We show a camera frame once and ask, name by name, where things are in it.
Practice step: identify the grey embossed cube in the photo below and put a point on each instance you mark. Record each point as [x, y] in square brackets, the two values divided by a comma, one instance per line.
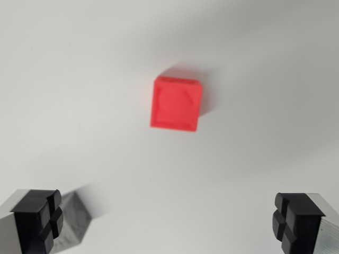
[75, 219]

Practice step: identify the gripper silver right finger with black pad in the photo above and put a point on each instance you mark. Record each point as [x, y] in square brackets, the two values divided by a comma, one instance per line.
[302, 225]

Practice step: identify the red studded cube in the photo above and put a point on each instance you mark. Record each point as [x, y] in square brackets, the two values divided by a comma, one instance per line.
[176, 104]

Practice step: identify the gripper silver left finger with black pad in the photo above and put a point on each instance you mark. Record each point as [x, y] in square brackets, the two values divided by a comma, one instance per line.
[29, 222]

